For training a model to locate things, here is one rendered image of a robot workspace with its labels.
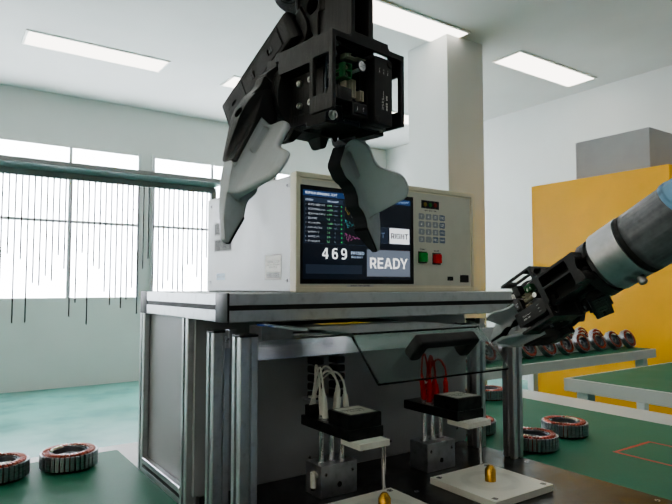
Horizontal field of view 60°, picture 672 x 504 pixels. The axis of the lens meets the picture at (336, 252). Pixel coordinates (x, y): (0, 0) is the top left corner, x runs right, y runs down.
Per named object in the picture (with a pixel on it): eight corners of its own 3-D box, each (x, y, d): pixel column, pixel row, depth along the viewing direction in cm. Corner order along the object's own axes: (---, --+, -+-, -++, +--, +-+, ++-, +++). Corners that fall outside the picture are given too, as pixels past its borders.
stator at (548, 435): (534, 439, 143) (533, 424, 143) (569, 451, 133) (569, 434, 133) (498, 444, 138) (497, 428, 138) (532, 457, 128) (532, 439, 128)
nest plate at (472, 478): (553, 491, 101) (553, 483, 101) (496, 510, 93) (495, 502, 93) (486, 469, 113) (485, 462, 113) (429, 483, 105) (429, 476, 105)
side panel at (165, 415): (202, 506, 100) (204, 318, 102) (185, 510, 98) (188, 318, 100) (151, 465, 123) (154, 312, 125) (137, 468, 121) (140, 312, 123)
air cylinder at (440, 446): (455, 466, 115) (455, 438, 115) (427, 473, 111) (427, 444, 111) (437, 460, 119) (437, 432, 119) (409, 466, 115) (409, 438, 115)
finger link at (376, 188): (418, 249, 45) (370, 141, 42) (363, 252, 49) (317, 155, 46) (438, 229, 47) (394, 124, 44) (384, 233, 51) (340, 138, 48)
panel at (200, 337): (466, 439, 135) (464, 310, 137) (193, 498, 98) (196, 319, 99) (462, 438, 136) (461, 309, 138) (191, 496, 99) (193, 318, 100)
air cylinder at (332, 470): (357, 491, 101) (357, 458, 101) (321, 500, 97) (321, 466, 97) (340, 483, 105) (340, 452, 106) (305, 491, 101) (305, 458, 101)
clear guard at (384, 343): (509, 369, 84) (508, 328, 84) (379, 386, 70) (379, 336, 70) (369, 349, 110) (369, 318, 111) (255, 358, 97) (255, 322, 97)
